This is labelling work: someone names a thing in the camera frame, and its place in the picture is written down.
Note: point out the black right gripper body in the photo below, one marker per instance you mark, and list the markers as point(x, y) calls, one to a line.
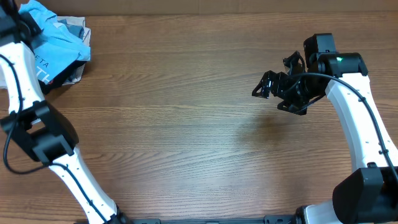
point(296, 93)

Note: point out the light blue t-shirt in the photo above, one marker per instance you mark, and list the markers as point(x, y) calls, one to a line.
point(55, 48)

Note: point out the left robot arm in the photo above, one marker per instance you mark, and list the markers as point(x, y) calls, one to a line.
point(40, 130)

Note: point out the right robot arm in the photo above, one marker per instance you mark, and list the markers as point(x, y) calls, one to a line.
point(369, 193)

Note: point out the folded black shirt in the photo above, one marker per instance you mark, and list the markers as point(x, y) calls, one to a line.
point(59, 79)

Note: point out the folded white cloth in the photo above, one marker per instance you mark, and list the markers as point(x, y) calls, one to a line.
point(79, 21)

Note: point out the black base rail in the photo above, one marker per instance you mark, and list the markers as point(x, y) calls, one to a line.
point(217, 221)

